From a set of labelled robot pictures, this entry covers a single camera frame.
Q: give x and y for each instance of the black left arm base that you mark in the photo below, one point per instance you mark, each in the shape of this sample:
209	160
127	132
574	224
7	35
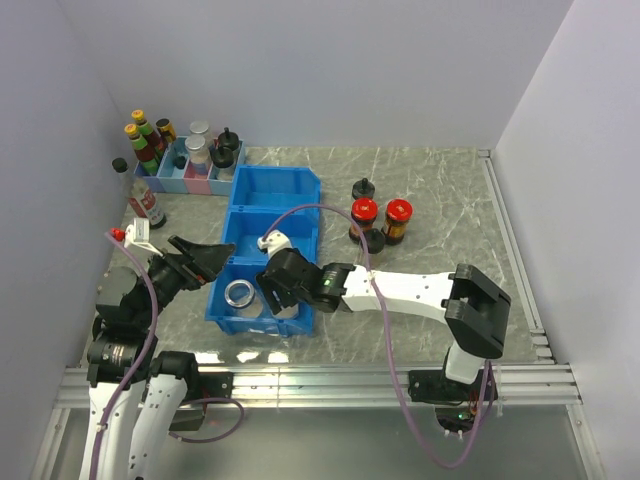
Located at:
210	384

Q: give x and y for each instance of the green-neck sauce bottle back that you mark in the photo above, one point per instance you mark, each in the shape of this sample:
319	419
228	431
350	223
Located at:
150	134

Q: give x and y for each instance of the red-lid sauce jar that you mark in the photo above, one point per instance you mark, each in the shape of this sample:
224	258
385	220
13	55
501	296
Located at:
397	216
364	213

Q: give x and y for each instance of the silver-lid jar back tray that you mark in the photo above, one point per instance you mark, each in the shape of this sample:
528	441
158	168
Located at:
202	128

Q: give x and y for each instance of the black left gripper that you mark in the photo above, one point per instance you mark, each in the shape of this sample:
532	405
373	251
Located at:
206	262

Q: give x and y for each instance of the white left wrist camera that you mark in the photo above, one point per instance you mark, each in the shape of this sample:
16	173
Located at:
135	236

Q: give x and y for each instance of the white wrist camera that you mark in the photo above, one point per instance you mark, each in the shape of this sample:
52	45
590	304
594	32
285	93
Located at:
273	242
135	236

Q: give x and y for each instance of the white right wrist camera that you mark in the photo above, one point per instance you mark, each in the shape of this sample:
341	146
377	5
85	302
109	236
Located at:
273	242

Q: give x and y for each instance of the black knob-lid glass jar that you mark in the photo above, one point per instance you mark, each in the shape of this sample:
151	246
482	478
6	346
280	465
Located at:
375	241

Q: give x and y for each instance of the black knob jar front tray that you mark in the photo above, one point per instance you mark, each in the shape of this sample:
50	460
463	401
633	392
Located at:
224	161

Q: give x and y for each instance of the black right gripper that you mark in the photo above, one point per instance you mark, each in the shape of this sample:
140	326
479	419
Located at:
269	286

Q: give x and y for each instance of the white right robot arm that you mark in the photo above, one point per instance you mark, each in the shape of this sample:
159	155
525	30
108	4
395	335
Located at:
473	307

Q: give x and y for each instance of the red-lid sauce jar right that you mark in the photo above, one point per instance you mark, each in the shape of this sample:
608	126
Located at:
397	216

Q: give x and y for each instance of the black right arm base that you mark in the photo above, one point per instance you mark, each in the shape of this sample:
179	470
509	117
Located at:
457	405

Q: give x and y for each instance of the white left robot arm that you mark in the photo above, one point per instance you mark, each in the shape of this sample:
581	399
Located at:
134	392

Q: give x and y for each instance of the small silver-lid glass jar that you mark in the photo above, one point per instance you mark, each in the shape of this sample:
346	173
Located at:
243	299

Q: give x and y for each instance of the silver-lid jar front tray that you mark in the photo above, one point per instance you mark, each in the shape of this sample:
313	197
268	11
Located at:
199	154

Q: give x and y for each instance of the black knob-lid jar far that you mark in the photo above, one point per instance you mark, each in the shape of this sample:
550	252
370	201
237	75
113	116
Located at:
363	188

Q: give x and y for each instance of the silver-lid jar tray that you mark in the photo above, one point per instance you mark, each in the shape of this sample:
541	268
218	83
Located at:
199	154
202	128

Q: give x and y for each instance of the large silver-lid glass jar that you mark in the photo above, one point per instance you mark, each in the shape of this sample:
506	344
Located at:
288	312

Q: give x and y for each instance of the green-neck sauce bottle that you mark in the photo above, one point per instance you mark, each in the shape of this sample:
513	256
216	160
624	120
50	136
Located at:
150	134
144	152

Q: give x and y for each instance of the black knob jar tray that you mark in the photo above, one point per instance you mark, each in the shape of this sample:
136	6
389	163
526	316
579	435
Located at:
224	161
228	139

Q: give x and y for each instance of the black knob jar back tray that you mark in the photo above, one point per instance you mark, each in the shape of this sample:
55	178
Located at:
228	139

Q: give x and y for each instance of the pastel compartment organizer tray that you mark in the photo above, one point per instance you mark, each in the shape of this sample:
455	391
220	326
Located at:
171	180

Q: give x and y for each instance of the red-lid sauce jar left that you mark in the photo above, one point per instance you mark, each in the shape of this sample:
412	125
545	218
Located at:
364	213

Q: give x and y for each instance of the green-neck sauce bottle front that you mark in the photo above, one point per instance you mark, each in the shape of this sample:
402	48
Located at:
144	152

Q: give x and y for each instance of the small black item in tray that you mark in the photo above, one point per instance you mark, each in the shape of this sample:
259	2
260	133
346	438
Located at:
179	162

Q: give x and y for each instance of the clear bottle red label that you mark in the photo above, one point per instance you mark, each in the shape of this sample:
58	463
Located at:
139	195

